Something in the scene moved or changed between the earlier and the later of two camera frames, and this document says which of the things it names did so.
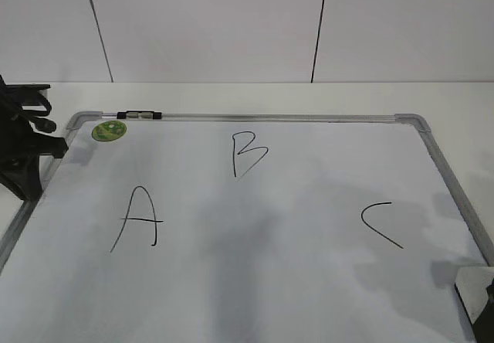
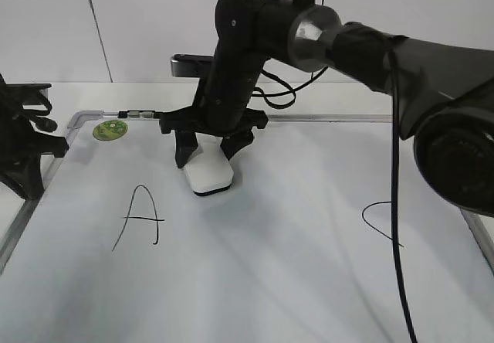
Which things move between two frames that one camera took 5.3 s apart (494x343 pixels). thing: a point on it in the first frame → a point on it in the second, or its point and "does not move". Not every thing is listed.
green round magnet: (109, 130) does not move
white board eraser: (471, 283) → (210, 171)
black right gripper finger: (483, 326) → (252, 26)
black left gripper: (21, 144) does not move
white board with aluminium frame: (242, 228) does not move
